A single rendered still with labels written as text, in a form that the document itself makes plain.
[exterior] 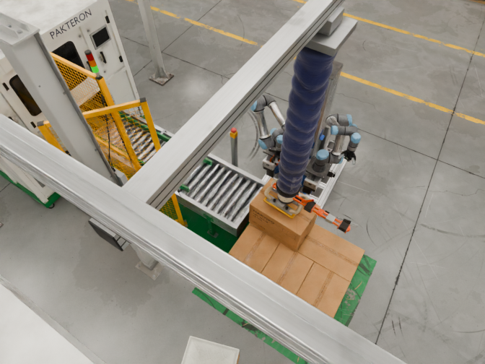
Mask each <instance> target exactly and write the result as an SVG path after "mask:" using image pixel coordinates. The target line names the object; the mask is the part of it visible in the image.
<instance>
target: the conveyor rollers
mask: <svg viewBox="0 0 485 364"><path fill-rule="evenodd" d="M130 127H132V128H130ZM128 128H129V129H128ZM128 128H127V129H126V131H127V132H126V133H128V131H130V130H131V129H133V128H134V125H133V124H131V125H130V126H129V127H128ZM136 129H138V130H139V129H140V128H139V127H136V128H135V129H134V130H135V131H134V130H133V131H132V132H131V133H130V134H129V136H128V137H129V139H130V138H131V137H132V136H133V134H135V133H136V132H137V131H138V130H136ZM140 132H141V133H138V134H137V135H136V136H135V137H134V138H135V139H134V138H132V139H131V144H133V143H134V142H135V140H137V139H138V138H139V136H141V135H142V134H143V133H144V132H145V130H143V129H142V130H141V131H140ZM142 132H143V133H142ZM131 134H132V135H131ZM149 135H150V133H149V132H147V133H146V135H144V136H143V137H142V138H141V139H140V140H141V141H140V140H139V141H137V142H136V143H138V144H136V143H135V144H134V145H133V150H134V149H136V147H137V146H139V145H140V144H141V143H139V142H143V141H144V140H145V139H146V138H147V137H148V136H149ZM119 137H120V135H119ZM119 137H118V139H119ZM144 138H145V139H144ZM118 139H116V140H117V142H118V141H119V140H118ZM120 139H121V138H120ZM151 139H152V137H150V138H148V140H149V141H148V140H147V141H146V142H145V143H143V145H142V146H140V148H138V149H137V150H136V151H135V153H136V154H135V155H138V153H139V151H142V150H143V149H142V148H145V147H146V146H147V144H149V143H150V142H151V141H152V140H151ZM116 140H115V142H116ZM132 141H133V142H132ZM113 142H114V140H113ZM113 142H111V143H113ZM115 142H114V144H116V143H117V142H116V143H115ZM166 143H167V142H165V141H164V140H163V141H162V142H161V143H160V146H161V148H162V147H163V146H164V145H165V144H166ZM144 144H145V145H144ZM153 145H154V143H151V144H150V145H149V147H147V148H146V149H145V150H144V152H142V153H141V155H142V156H141V155H139V156H138V157H137V158H139V159H140V160H141V159H142V158H143V157H144V156H145V155H144V154H147V153H148V152H149V151H150V150H151V149H152V148H153V147H154V146H153ZM150 146H151V147H150ZM148 148H149V150H148ZM155 151H156V149H154V150H153V152H151V153H150V154H149V155H148V157H146V158H145V160H144V162H145V163H147V162H148V161H149V160H150V158H152V157H153V156H154V154H156V153H157V152H155ZM137 152H138V153H137ZM141 157H142V158H141ZM147 159H148V160H147ZM142 161H143V160H142ZM205 164H206V163H205V162H203V161H202V163H201V164H200V165H199V166H198V167H197V168H196V169H195V170H194V171H193V172H192V173H191V175H190V176H189V177H188V178H187V179H186V180H185V182H184V183H183V184H184V185H187V184H188V183H189V182H190V181H191V179H192V178H193V177H194V176H195V175H196V174H197V172H199V171H200V169H201V168H202V167H203V166H204V165H205ZM212 164H214V161H212ZM210 167H211V166H210V165H207V166H206V167H205V168H204V169H203V170H202V172H201V173H200V174H199V175H198V176H197V178H196V179H195V180H194V181H193V182H192V184H191V185H190V186H189V190H190V191H191V190H192V188H193V187H194V186H195V185H196V184H197V183H198V182H199V181H200V180H201V178H202V177H203V176H204V175H205V173H206V172H207V171H208V170H209V169H210ZM219 167H220V164H216V166H215V167H214V168H213V169H212V170H211V172H210V173H209V174H208V175H207V177H205V179H203V181H202V182H201V183H200V184H199V185H198V187H197V188H196V189H195V190H194V192H193V193H192V194H191V195H190V196H189V197H190V198H192V199H193V198H194V197H195V195H197V193H198V192H199V191H200V190H201V189H202V188H203V186H204V185H205V184H206V182H207V181H208V180H209V179H210V178H211V177H212V176H213V175H214V173H215V172H216V171H217V170H218V169H219ZM225 170H226V168H225V167H223V168H222V169H221V170H220V171H219V172H218V173H217V175H216V176H215V177H214V178H213V180H212V181H211V182H210V183H209V185H208V186H207V187H206V188H205V189H204V190H203V191H202V193H201V194H200V195H199V196H198V198H197V199H196V200H195V201H197V202H198V203H199V202H200V201H201V200H202V199H203V197H204V196H205V195H206V193H207V192H208V191H209V190H210V188H211V187H212V186H213V185H214V184H215V183H216V182H217V180H218V179H219V178H220V176H221V175H222V174H223V173H224V171H225ZM231 174H232V171H231V170H229V171H228V172H227V174H226V175H225V176H224V177H223V179H222V180H221V181H220V182H219V183H218V184H217V186H216V187H215V188H214V190H213V191H212V192H211V193H210V194H209V195H208V196H207V198H206V199H205V200H204V202H203V203H202V205H204V206H206V205H207V204H208V203H209V201H210V200H211V198H212V197H213V196H214V195H215V193H216V192H217V191H218V190H219V189H220V187H221V186H222V185H223V184H224V182H225V181H226V180H227V179H228V178H229V176H230V175H231ZM238 176H239V175H238V174H234V175H233V177H232V178H231V179H230V181H229V182H228V183H227V185H226V186H225V187H224V188H223V189H222V190H221V192H220V193H219V194H218V196H217V197H216V198H215V200H214V201H213V202H212V203H211V204H210V205H209V207H208V208H209V209H210V210H212V209H213V208H214V206H215V205H216V204H217V202H218V201H219V200H220V199H221V198H222V196H223V195H224V194H225V192H226V191H227V190H228V188H229V187H230V186H231V185H232V184H233V182H234V181H235V180H236V178H237V177H238ZM244 180H245V178H244V177H241V178H240V180H239V181H238V182H237V183H236V184H235V186H234V187H233V188H232V190H231V191H230V192H229V193H228V195H227V196H226V197H225V198H224V200H223V201H222V203H221V204H220V205H219V206H218V207H217V209H216V210H215V212H216V213H217V214H219V212H220V211H221V209H222V208H223V207H224V205H225V204H226V203H227V202H228V200H229V199H230V198H231V196H232V195H233V194H234V193H235V192H236V190H237V189H238V187H239V186H240V185H241V183H242V182H243V181H244ZM250 183H251V181H250V180H247V182H246V183H245V185H244V186H243V187H242V188H241V189H240V191H239V192H238V193H237V195H236V196H235V198H234V199H233V200H232V201H231V202H230V204H229V205H228V207H227V208H226V209H225V210H224V212H223V213H222V214H221V216H223V217H226V215H227V214H228V212H229V211H230V210H231V208H232V207H233V206H234V205H235V203H236V202H237V200H238V199H239V198H240V197H241V196H242V194H243V193H244V191H245V190H246V188H247V187H248V186H249V185H250ZM257 186H258V185H257V184H256V183H254V184H253V186H252V187H251V188H250V190H249V191H248V193H247V194H246V195H245V196H244V198H243V199H242V201H241V202H240V203H239V204H238V206H237V207H236V208H235V210H234V211H233V213H232V214H231V215H230V216H229V218H228V220H229V221H232V220H233V219H234V217H235V216H236V214H237V213H238V212H239V211H240V209H241V208H242V206H243V205H244V203H246V201H247V200H248V198H249V197H250V195H251V194H252V193H253V192H254V190H255V189H256V187H257ZM262 188H263V187H260V188H259V190H258V191H257V192H256V194H255V196H256V195H257V194H258V193H259V191H260V190H261V189H262ZM190 191H189V192H190ZM189 192H187V191H184V192H183V194H185V195H186V196H187V195H188V193H189ZM255 196H254V197H253V198H252V199H251V200H250V202H249V204H248V205H247V207H246V208H245V209H244V210H243V211H242V213H241V215H240V216H239V217H238V218H237V220H236V221H235V224H237V223H238V222H239V221H240V219H241V218H242V216H243V215H244V214H245V212H246V211H247V210H248V208H249V206H250V203H251V202H252V200H253V199H254V198H255Z"/></svg>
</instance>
